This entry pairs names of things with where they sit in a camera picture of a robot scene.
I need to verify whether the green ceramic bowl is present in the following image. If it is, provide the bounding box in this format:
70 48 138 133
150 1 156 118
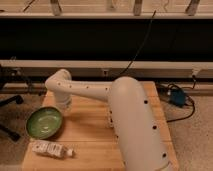
26 106 63 139

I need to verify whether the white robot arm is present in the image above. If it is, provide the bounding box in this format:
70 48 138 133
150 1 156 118
45 69 174 171

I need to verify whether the blue power box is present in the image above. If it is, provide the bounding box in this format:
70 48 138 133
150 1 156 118
170 90 186 107

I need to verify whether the clear plastic bottle white label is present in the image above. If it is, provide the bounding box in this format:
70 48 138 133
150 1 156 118
32 140 74 158

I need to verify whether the black office chair base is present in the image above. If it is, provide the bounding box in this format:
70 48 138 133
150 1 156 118
0 64 25 142

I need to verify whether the black floor cable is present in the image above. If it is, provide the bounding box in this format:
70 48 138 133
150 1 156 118
156 74 198 123

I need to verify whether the black hanging cable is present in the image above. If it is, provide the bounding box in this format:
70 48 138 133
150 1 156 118
118 9 157 77

